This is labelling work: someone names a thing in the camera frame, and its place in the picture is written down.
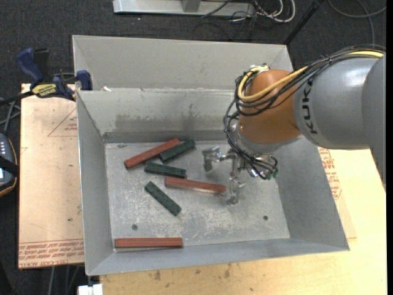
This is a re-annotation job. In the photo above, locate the brown cardboard board, red print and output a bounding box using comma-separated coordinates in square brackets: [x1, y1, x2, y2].
[17, 83, 359, 270]

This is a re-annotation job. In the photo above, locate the dark green flat block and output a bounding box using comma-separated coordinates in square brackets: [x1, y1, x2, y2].
[158, 138, 197, 163]
[144, 161, 187, 179]
[144, 181, 182, 217]

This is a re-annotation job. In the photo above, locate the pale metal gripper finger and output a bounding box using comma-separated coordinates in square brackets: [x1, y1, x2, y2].
[226, 176, 247, 206]
[201, 146, 223, 173]

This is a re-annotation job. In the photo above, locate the grey metal bin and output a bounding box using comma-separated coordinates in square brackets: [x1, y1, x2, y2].
[72, 34, 351, 277]

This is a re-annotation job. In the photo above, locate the red-brown flat block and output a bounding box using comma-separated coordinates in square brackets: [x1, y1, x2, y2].
[123, 138, 181, 170]
[164, 176, 227, 195]
[114, 237, 184, 249]

